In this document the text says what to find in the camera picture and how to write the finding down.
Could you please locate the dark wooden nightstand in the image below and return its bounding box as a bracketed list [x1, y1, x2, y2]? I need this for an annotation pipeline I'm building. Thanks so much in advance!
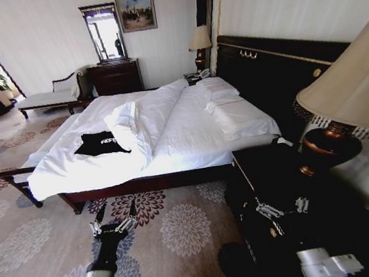
[217, 123, 369, 277]

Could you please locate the tall pale bed post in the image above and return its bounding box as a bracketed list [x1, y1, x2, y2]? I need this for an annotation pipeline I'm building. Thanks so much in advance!
[203, 0, 242, 78]

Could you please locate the large beige-shade table lamp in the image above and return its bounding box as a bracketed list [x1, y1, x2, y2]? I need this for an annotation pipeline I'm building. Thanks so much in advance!
[277, 12, 369, 178]

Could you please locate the small beige-shade table lamp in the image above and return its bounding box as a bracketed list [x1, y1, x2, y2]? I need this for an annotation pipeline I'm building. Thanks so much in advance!
[184, 24, 217, 75]

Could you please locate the dark wooden dresser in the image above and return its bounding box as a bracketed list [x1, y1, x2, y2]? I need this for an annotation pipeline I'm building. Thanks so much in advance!
[85, 56, 144, 99]

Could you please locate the desk telephone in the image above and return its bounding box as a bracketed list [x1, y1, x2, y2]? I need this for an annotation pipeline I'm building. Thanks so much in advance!
[182, 68, 213, 85]

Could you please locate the white bed sheet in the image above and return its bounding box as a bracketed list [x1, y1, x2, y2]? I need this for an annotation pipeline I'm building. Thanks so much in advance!
[135, 72, 286, 179]

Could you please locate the black garment with white print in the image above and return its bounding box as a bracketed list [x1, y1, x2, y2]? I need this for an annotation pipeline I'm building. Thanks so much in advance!
[70, 126, 133, 162]

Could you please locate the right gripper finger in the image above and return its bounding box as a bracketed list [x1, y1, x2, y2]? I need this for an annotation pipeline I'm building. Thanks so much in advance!
[254, 199, 284, 222]
[294, 195, 314, 215]

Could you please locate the large white pillow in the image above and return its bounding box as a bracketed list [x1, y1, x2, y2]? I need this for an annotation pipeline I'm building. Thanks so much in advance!
[203, 91, 282, 146]

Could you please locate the small white pillow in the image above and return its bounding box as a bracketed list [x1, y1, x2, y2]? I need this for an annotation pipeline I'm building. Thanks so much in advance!
[196, 73, 241, 103]

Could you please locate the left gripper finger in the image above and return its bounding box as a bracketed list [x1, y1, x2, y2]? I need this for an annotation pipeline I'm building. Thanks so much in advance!
[110, 201, 141, 235]
[87, 202, 112, 237]

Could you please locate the dark-framed mirror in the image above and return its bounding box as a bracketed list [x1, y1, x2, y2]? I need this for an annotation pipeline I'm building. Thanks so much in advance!
[78, 0, 129, 67]

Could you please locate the dark wooden bed frame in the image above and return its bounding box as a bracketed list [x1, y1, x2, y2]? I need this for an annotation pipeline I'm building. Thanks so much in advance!
[0, 121, 246, 228]

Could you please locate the white upholstered chaise bench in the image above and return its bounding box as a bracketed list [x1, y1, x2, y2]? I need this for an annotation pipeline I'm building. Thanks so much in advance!
[13, 67, 97, 123]

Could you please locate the dark headboard with gold trim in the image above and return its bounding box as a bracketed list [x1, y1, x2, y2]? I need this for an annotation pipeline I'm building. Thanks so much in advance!
[216, 15, 368, 159]

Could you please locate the white duvet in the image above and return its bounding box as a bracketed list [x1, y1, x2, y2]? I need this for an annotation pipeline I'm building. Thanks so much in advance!
[16, 77, 208, 202]

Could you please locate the framed painting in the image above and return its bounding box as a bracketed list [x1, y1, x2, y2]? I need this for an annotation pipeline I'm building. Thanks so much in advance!
[114, 0, 159, 35]

